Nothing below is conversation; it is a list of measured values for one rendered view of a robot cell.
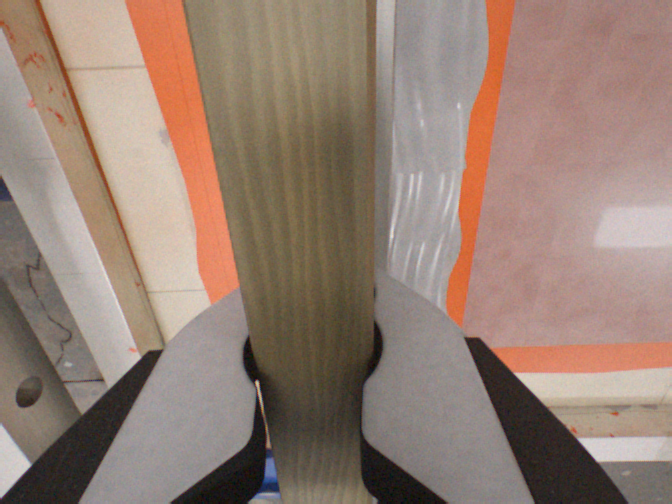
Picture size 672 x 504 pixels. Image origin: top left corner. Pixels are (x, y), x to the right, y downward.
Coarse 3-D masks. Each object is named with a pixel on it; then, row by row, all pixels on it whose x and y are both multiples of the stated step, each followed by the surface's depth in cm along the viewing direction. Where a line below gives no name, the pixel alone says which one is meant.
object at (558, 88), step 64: (128, 0) 20; (512, 0) 20; (576, 0) 20; (640, 0) 20; (192, 64) 21; (512, 64) 21; (576, 64) 21; (640, 64) 21; (192, 128) 23; (512, 128) 23; (576, 128) 23; (640, 128) 23
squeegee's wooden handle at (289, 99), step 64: (192, 0) 5; (256, 0) 5; (320, 0) 5; (256, 64) 5; (320, 64) 5; (256, 128) 6; (320, 128) 6; (256, 192) 6; (320, 192) 6; (256, 256) 7; (320, 256) 7; (256, 320) 7; (320, 320) 7; (320, 384) 8; (320, 448) 9
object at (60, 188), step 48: (0, 0) 17; (0, 48) 18; (48, 48) 20; (0, 96) 19; (48, 96) 20; (0, 144) 20; (48, 144) 20; (48, 192) 21; (96, 192) 23; (48, 240) 23; (96, 240) 23; (96, 288) 24; (144, 288) 28; (96, 336) 26; (144, 336) 28; (576, 432) 33; (624, 432) 33
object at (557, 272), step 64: (192, 192) 25; (512, 192) 25; (576, 192) 25; (640, 192) 25; (512, 256) 27; (576, 256) 28; (640, 256) 28; (512, 320) 31; (576, 320) 31; (640, 320) 31
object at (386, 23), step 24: (384, 0) 10; (384, 24) 10; (384, 48) 11; (384, 72) 11; (384, 96) 11; (384, 120) 12; (384, 144) 12; (384, 168) 12; (384, 192) 13; (384, 216) 13; (384, 240) 14; (384, 264) 14
